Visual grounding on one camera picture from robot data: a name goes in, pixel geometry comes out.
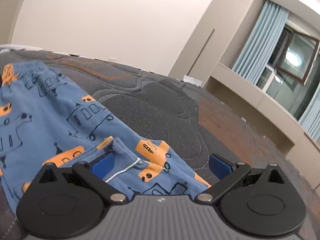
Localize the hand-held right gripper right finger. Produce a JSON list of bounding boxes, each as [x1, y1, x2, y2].
[[195, 154, 288, 205]]

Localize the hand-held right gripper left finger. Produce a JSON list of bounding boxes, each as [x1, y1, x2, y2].
[[37, 152, 129, 205]]

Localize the blue pants with orange cars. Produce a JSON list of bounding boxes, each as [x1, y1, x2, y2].
[[0, 60, 213, 207]]

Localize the beige window bench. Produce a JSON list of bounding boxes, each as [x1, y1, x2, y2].
[[202, 62, 320, 195]]

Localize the grey quilted mattress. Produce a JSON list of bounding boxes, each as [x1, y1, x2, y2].
[[0, 49, 320, 240]]

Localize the white flat box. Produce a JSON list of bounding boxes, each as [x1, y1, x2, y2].
[[183, 75, 202, 87]]

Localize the light blue curtain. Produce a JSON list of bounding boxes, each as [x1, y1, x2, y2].
[[298, 84, 320, 143], [231, 0, 289, 86]]

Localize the beige wardrobe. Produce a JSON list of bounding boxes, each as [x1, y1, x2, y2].
[[168, 0, 263, 88]]

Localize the window with dark frame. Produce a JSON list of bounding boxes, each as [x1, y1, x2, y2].
[[255, 24, 320, 122]]

